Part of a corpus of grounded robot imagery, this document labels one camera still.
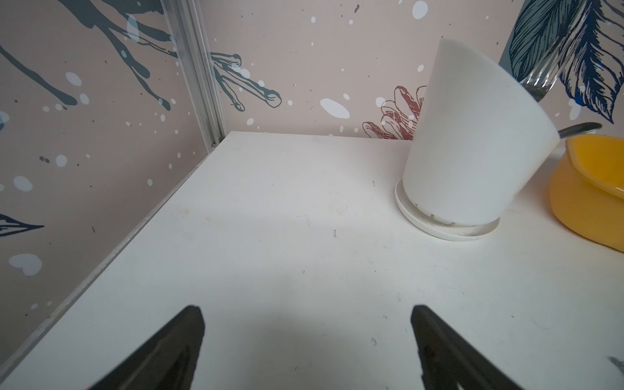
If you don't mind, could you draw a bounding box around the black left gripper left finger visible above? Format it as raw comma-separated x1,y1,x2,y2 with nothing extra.
91,305,205,389

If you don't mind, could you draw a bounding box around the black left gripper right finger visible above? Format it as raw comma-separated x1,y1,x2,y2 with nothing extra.
410,305,521,390

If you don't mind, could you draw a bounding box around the yellow plastic storage box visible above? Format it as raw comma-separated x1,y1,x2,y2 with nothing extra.
549,134,623,252

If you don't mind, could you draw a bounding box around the white utensil holder cup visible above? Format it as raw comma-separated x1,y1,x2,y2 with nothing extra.
395,38,560,241

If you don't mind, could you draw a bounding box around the metal fork in holder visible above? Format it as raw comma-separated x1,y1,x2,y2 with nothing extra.
520,1,586,102

